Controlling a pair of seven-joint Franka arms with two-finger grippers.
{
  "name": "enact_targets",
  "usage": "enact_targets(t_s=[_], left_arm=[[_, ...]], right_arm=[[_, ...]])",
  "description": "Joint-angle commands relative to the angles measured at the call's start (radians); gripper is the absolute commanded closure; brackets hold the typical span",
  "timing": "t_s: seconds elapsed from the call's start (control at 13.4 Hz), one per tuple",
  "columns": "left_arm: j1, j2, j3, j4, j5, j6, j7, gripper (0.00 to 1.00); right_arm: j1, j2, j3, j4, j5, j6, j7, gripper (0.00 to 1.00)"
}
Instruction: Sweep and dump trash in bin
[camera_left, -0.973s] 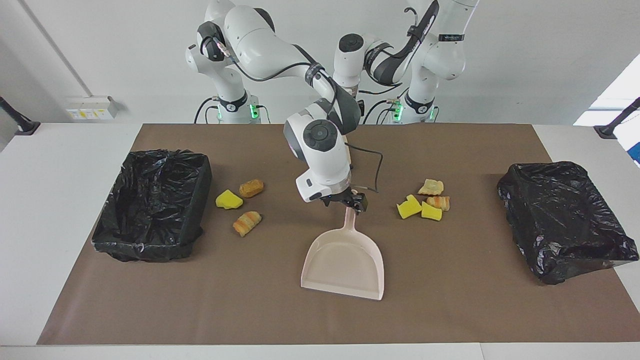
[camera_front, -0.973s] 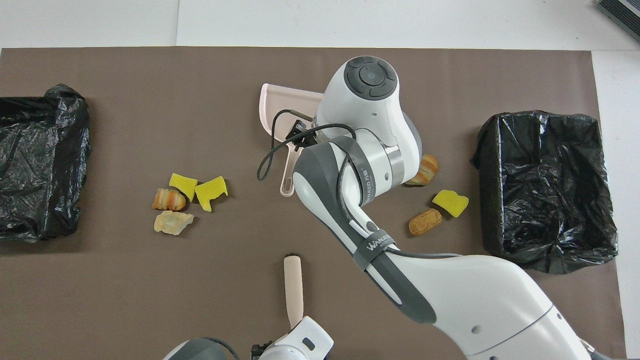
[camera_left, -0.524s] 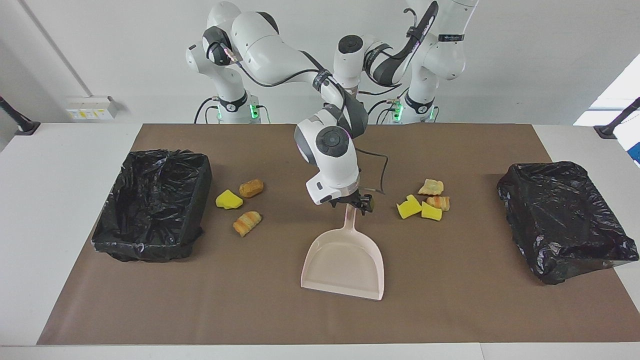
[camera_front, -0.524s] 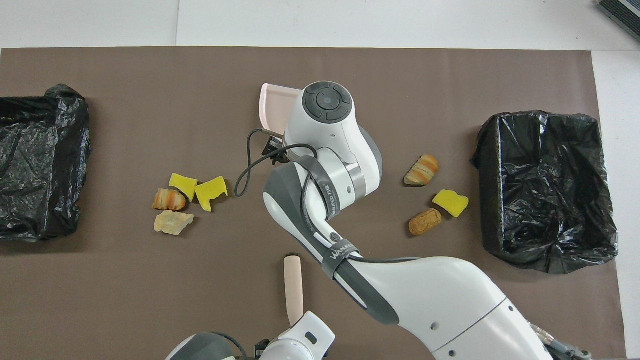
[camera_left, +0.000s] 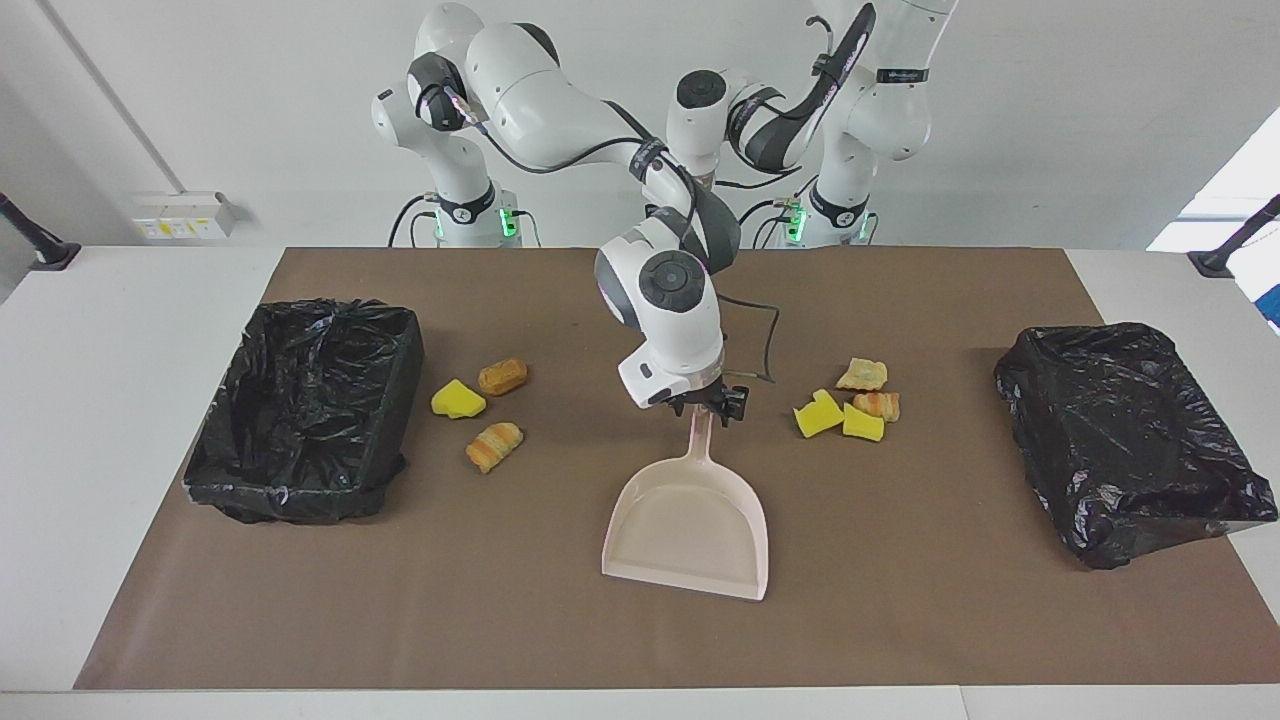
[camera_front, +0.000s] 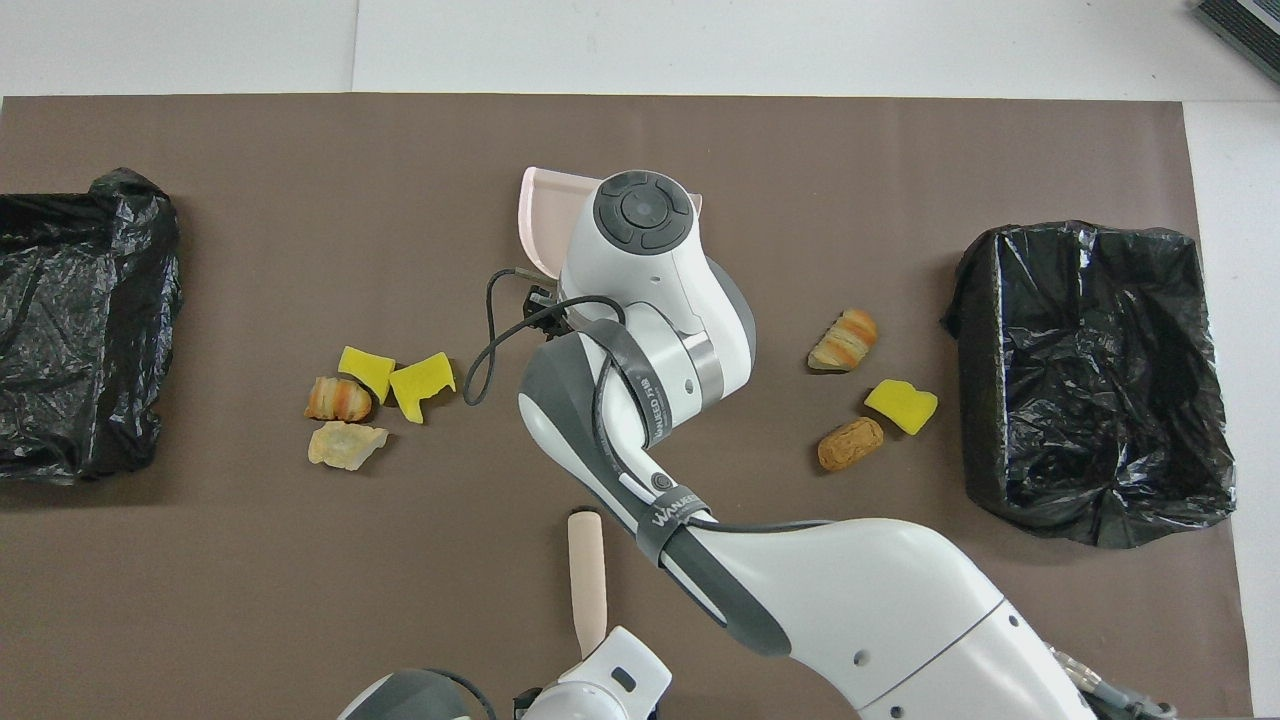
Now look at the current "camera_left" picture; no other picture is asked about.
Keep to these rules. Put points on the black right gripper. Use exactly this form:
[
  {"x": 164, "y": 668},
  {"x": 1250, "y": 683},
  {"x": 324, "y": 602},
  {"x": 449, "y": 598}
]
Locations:
[{"x": 705, "y": 398}]

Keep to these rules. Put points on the notched yellow sponge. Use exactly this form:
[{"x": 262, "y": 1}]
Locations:
[{"x": 816, "y": 416}]

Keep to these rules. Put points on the pink plastic dustpan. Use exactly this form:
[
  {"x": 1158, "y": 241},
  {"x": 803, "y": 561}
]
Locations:
[{"x": 690, "y": 530}]

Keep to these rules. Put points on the small yellow sponge block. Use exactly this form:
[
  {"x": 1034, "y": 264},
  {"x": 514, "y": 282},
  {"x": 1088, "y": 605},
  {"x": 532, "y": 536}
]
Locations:
[{"x": 863, "y": 424}]

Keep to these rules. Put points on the pale cracker bread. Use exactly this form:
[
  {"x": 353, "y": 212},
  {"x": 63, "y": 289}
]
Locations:
[{"x": 862, "y": 375}]

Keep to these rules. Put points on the small striped bread piece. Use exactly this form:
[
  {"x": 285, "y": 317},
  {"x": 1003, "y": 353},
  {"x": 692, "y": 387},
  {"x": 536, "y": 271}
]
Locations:
[{"x": 879, "y": 405}]

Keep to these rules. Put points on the brown bread roll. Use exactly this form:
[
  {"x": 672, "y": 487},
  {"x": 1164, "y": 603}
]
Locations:
[{"x": 503, "y": 377}]

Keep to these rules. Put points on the striped croissant bread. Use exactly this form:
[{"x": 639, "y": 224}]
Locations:
[{"x": 494, "y": 446}]

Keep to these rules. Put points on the yellow sponge piece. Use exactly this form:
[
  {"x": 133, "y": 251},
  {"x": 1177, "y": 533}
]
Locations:
[{"x": 458, "y": 401}]

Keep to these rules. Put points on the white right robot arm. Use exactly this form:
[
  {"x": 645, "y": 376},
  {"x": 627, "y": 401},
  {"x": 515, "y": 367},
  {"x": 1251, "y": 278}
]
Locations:
[{"x": 540, "y": 90}]

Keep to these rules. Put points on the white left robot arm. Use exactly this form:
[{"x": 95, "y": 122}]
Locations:
[{"x": 880, "y": 110}]

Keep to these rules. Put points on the black bag lined bin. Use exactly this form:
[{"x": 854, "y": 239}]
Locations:
[
  {"x": 300, "y": 420},
  {"x": 1120, "y": 450}
]

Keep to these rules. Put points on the brown table mat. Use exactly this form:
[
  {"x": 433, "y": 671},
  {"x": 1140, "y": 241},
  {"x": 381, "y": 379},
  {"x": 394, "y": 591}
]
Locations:
[{"x": 500, "y": 600}]

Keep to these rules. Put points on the black clamp stand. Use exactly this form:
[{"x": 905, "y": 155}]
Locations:
[
  {"x": 1215, "y": 262},
  {"x": 45, "y": 250}
]

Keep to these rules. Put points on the white and blue box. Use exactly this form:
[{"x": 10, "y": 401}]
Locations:
[{"x": 1262, "y": 285}]

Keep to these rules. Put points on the white wall socket box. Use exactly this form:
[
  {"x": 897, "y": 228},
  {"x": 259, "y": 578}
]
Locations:
[{"x": 185, "y": 215}]

